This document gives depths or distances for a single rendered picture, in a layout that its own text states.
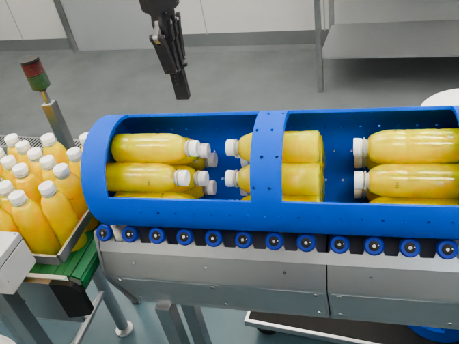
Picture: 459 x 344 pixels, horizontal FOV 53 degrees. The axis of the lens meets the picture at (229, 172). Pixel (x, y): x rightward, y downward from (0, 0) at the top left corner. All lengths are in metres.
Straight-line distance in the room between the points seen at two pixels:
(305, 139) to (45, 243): 0.73
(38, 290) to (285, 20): 3.58
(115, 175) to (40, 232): 0.28
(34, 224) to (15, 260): 0.15
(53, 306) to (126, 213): 0.39
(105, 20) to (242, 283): 4.24
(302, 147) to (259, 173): 0.12
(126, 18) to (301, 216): 4.21
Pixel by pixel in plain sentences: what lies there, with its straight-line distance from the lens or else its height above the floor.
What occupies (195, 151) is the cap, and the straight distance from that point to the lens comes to 1.08.
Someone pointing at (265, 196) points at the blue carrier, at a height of 1.13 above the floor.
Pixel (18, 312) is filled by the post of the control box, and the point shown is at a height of 0.87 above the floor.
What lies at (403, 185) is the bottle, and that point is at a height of 1.13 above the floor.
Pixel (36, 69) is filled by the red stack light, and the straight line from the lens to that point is 1.63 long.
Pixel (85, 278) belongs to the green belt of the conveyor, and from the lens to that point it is 1.29.
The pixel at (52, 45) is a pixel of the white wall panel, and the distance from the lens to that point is 5.75.
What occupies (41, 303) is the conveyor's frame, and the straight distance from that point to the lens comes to 1.40.
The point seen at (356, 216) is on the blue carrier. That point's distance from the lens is 0.97.
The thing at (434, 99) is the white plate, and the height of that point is 1.04.
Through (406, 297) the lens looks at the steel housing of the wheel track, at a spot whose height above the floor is 0.83.
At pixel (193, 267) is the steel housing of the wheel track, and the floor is 0.87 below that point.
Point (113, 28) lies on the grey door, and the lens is 5.15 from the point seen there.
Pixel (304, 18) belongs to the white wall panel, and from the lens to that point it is 4.41.
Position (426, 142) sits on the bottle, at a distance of 1.01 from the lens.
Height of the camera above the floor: 1.76
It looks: 37 degrees down
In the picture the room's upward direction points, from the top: 11 degrees counter-clockwise
